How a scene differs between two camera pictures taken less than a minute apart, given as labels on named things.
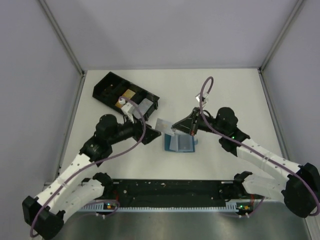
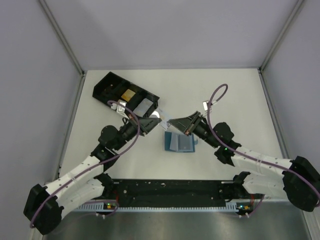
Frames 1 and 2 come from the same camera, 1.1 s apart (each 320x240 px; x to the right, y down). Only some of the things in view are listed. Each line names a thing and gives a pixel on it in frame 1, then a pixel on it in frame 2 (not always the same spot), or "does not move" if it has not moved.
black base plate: [174, 191] does not move
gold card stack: [129, 93] does not move
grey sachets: [164, 126] → [165, 116]
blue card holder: [180, 143] does not move
